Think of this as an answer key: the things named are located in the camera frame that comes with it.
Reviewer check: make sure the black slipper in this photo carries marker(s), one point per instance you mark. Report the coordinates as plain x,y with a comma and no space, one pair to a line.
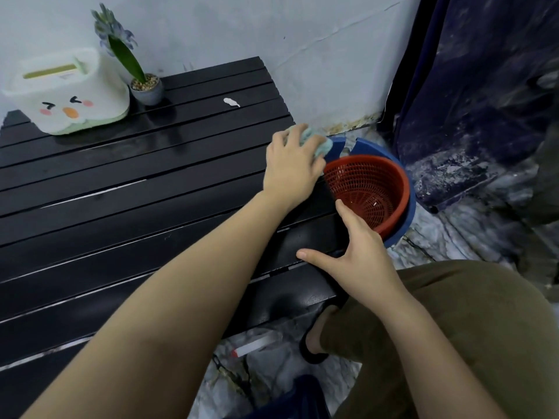
308,351

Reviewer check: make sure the person's left forearm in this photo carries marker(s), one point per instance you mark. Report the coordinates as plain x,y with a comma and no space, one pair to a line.
174,309

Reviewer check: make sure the small white scrap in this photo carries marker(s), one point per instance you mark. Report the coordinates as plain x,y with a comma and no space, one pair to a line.
231,102

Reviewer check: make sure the person's left hand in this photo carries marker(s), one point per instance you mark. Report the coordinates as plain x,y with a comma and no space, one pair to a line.
290,170

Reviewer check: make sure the blue plastic basin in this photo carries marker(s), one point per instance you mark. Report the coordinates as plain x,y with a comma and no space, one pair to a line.
404,222

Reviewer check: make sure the small grey plant pot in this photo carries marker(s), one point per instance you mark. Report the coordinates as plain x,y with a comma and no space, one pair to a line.
147,93

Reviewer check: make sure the white tube with red tip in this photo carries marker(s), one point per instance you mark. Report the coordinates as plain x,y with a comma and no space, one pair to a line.
255,345

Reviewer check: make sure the person's right thumb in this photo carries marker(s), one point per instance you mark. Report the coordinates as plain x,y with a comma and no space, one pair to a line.
315,257

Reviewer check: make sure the dark blue cloth item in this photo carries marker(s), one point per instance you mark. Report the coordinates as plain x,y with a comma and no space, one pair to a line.
292,401

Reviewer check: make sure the person's right hand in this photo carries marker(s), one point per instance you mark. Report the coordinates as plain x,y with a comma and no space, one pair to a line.
364,261

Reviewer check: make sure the red plastic mesh basket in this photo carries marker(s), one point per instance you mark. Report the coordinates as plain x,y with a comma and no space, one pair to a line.
371,191

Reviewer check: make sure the white tissue box with face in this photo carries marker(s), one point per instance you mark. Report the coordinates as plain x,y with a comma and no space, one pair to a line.
70,93

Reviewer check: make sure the person's right forearm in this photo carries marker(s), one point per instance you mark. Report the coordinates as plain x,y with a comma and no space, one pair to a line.
430,366

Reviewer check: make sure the purple hyacinth plant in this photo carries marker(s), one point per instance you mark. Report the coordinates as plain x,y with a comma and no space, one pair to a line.
126,56

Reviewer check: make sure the dark blue curtain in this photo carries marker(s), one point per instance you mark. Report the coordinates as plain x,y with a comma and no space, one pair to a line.
471,82

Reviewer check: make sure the light blue cleaning cloth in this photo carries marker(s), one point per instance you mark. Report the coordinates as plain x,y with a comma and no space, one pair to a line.
319,143

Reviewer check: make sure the person's left thumb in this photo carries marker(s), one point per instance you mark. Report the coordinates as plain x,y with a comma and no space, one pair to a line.
318,157

